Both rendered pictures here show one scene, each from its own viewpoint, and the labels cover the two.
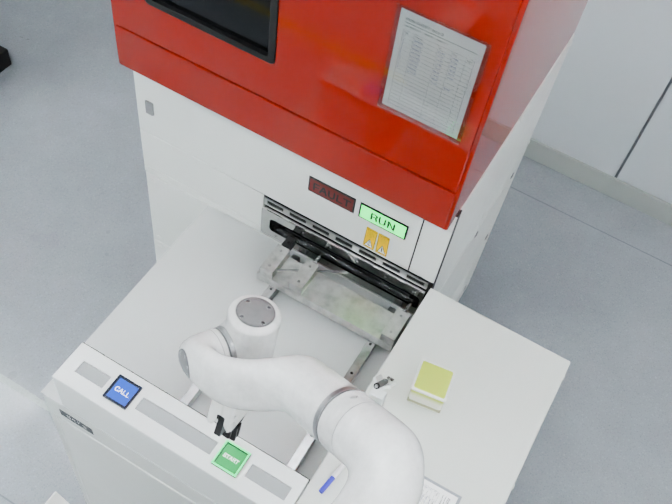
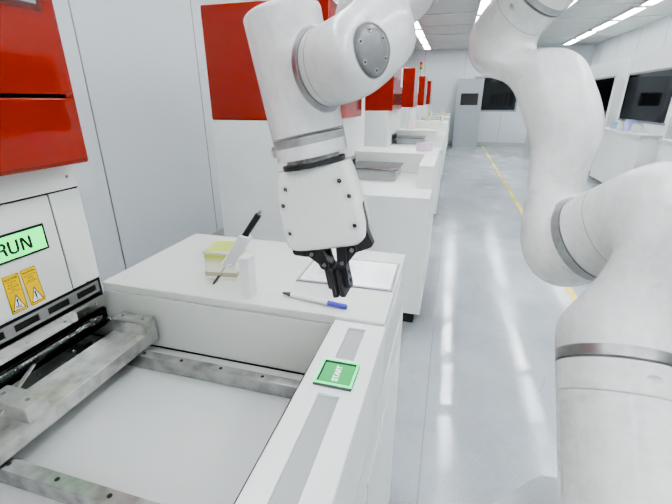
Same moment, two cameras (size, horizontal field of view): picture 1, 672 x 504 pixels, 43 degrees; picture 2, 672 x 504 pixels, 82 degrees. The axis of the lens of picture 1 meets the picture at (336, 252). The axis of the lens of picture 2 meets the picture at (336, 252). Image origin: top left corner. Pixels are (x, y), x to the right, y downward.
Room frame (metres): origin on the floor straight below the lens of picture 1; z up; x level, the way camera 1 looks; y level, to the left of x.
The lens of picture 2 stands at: (0.66, 0.59, 1.33)
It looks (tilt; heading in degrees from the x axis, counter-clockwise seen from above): 21 degrees down; 264
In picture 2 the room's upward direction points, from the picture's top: straight up
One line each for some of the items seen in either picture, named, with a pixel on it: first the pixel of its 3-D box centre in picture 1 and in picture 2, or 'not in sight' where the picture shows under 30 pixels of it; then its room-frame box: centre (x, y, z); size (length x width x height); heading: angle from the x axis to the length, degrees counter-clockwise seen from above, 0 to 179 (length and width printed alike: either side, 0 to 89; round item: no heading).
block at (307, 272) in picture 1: (304, 277); (17, 403); (1.10, 0.06, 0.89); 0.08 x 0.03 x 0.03; 158
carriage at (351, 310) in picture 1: (331, 299); (67, 385); (1.07, -0.01, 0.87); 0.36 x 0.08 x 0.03; 68
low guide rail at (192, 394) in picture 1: (239, 332); (85, 495); (0.96, 0.18, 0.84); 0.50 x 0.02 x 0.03; 158
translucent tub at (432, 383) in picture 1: (430, 386); (226, 259); (0.82, -0.24, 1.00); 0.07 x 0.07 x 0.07; 77
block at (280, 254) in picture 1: (275, 261); not in sight; (1.13, 0.14, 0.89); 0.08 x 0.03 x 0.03; 158
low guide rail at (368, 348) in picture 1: (341, 390); (201, 370); (0.86, -0.07, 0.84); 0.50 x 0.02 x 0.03; 158
